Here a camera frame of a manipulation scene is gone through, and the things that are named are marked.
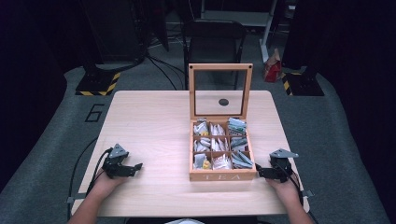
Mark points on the dark round table grommet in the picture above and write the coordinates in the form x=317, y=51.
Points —
x=223, y=102

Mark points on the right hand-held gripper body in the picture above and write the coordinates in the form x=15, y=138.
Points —
x=281, y=166

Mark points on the group of grey-green tea packets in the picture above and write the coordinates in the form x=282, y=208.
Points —
x=239, y=143

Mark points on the group of white tea packets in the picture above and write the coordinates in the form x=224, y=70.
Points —
x=214, y=144

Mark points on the person's white clothing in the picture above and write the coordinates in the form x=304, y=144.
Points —
x=184, y=221

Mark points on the red paper bag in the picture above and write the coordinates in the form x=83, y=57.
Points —
x=273, y=70

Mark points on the striped black stand base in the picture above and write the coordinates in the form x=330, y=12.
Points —
x=303, y=85
x=98, y=84

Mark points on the person's right hand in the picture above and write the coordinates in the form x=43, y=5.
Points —
x=285, y=189

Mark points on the wooden tea box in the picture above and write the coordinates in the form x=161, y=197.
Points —
x=221, y=175

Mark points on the black folding chair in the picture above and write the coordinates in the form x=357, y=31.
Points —
x=214, y=31

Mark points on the person's left hand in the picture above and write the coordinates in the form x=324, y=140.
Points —
x=107, y=183

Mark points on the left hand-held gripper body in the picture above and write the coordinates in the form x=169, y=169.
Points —
x=116, y=161

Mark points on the white metal stand leg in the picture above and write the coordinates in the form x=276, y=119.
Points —
x=268, y=31

